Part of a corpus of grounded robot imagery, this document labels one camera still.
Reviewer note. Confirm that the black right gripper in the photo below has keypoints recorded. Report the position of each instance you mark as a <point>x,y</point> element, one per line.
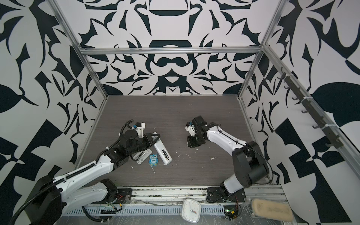
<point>191,143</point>

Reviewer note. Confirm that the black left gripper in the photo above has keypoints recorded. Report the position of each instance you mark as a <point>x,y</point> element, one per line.
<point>149,140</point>

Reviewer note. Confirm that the white remote control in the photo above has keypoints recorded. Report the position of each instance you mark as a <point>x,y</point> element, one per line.
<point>162,152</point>

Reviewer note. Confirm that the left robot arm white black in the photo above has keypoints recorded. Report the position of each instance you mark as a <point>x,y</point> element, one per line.
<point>51,197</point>

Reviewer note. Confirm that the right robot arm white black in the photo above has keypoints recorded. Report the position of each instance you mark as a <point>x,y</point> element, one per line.
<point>250,166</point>

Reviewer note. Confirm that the white battery cover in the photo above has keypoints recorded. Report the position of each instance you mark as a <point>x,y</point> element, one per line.
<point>142,156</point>

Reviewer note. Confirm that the blue owl toy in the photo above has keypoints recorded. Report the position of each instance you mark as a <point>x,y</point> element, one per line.
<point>153,160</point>

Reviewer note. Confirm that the white square clock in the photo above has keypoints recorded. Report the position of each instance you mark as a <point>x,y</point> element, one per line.
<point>191,210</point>

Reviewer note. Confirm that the small green circuit board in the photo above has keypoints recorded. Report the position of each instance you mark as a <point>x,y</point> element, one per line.
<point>231,212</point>

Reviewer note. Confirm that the beige foam pad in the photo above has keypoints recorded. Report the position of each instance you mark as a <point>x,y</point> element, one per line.
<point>272,210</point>

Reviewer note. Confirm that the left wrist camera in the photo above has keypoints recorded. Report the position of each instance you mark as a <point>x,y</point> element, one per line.
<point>139,127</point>

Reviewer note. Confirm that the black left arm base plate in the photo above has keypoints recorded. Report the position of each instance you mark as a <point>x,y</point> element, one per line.
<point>121,195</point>

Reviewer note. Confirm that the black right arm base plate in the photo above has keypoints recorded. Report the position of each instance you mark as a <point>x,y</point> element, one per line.
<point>218,195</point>

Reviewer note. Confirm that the white slotted cable duct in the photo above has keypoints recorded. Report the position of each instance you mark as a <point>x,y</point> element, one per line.
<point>216,210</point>

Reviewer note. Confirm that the aluminium frame top bar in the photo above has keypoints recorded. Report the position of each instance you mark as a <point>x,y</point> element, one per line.
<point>169,50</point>

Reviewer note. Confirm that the black hook rail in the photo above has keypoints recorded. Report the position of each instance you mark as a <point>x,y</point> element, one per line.
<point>313,109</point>

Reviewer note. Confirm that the aluminium frame corner post right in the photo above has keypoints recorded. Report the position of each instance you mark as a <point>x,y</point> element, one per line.
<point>269,32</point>

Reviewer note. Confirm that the aluminium frame corner post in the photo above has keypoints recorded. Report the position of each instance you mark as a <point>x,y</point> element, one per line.
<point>54,6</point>
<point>269,32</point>

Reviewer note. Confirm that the aluminium frame corner post left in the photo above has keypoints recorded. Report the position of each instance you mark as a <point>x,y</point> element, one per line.
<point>54,6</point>

